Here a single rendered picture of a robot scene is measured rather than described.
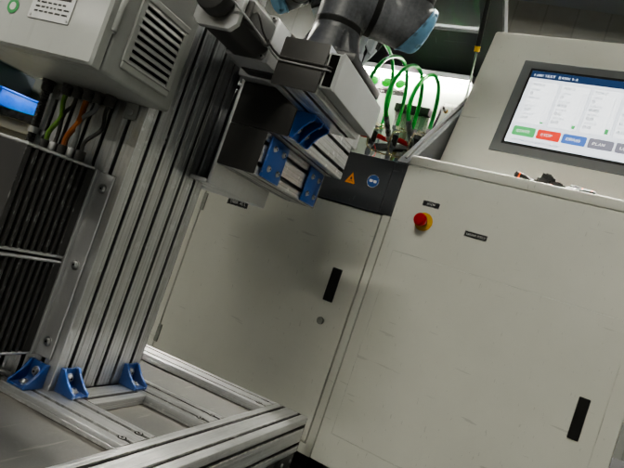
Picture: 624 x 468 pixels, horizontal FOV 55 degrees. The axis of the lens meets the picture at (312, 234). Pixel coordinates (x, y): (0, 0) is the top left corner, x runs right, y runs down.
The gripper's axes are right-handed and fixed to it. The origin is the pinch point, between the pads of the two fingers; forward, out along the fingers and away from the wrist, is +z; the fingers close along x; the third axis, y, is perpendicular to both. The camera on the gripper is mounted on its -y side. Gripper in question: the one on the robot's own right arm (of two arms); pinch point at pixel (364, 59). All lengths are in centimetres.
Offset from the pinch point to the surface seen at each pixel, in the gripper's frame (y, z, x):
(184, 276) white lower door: -3, 82, -41
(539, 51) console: -37, -26, 40
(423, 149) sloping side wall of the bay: -11.3, 20.2, 22.9
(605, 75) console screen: -35, -20, 62
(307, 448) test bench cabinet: -3, 113, 22
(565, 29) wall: -238, -136, 0
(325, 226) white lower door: -3, 52, 4
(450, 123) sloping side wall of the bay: -26.2, 6.3, 22.9
